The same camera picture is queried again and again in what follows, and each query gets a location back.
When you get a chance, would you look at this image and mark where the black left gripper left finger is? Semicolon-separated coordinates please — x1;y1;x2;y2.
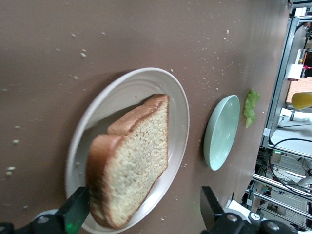
56;186;91;233

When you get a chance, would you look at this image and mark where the green lettuce leaf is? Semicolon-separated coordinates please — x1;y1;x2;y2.
243;89;261;129

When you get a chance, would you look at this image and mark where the long black right arm cable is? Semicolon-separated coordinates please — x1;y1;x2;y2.
269;138;312;159

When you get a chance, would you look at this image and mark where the brown tablecloth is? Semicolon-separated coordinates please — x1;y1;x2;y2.
0;0;293;234

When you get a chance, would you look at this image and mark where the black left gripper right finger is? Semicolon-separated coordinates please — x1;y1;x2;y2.
200;186;228;231

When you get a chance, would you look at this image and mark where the pale green plate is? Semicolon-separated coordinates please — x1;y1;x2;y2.
203;95;241;171

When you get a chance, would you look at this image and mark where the aluminium frame strut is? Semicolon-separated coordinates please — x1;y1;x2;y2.
259;14;297;151

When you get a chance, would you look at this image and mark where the wooden board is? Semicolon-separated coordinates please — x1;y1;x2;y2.
285;77;312;106

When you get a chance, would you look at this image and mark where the yellow mustard squeeze bottle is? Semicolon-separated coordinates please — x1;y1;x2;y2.
291;91;312;111

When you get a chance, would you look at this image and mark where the beige plate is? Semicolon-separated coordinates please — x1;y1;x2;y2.
65;67;190;234

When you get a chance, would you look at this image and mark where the brown bread slice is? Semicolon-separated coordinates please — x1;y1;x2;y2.
85;94;170;230

